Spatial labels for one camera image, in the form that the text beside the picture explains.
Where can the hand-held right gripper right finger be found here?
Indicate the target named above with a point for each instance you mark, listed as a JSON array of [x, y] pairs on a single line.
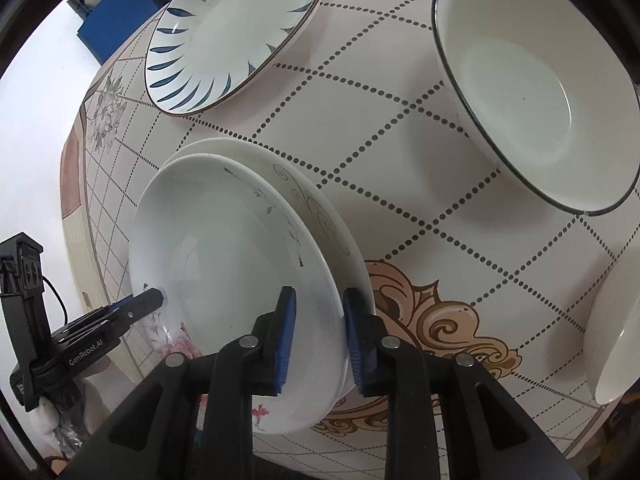
[[354, 345]]

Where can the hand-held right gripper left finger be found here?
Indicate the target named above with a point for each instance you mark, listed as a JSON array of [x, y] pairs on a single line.
[[284, 340]]

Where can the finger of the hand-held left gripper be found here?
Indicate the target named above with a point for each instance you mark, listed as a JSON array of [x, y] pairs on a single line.
[[142, 305]]

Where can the white plate with branch print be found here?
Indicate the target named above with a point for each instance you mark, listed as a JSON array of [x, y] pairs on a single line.
[[215, 250]]

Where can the white plate with blue leaves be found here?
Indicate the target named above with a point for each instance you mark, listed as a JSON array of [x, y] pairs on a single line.
[[225, 35]]

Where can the white bowl with dark rim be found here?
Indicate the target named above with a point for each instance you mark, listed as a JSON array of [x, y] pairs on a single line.
[[525, 85]]

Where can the person's left hand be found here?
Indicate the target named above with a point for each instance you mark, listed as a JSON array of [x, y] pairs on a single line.
[[44, 422]]

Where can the printed tablecloth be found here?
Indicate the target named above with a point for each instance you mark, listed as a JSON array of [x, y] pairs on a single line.
[[400, 160]]

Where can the blue box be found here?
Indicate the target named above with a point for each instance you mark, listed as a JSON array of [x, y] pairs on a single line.
[[120, 15]]

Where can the small black object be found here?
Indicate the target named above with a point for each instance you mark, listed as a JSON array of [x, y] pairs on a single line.
[[76, 2]]

